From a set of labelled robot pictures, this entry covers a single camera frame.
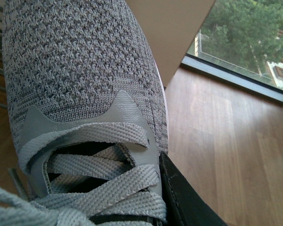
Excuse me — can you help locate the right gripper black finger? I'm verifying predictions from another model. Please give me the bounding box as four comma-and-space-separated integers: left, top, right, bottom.
159, 153, 227, 226

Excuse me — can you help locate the right floor window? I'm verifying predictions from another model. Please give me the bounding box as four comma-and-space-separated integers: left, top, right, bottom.
184, 0, 283, 102

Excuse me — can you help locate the grey knit sneaker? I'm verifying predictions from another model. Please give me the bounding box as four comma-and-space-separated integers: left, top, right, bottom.
0, 0, 168, 226

